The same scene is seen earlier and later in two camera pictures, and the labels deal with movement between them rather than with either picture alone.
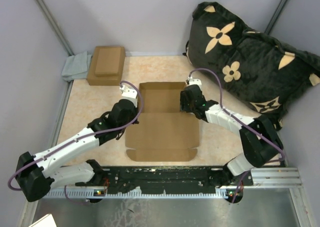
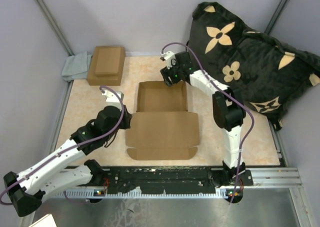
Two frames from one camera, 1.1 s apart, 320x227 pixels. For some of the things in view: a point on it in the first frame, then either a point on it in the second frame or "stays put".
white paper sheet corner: (47, 221) stays put
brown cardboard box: (163, 133) stays put
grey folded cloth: (76, 66) stays put
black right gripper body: (186, 106) to (173, 73)
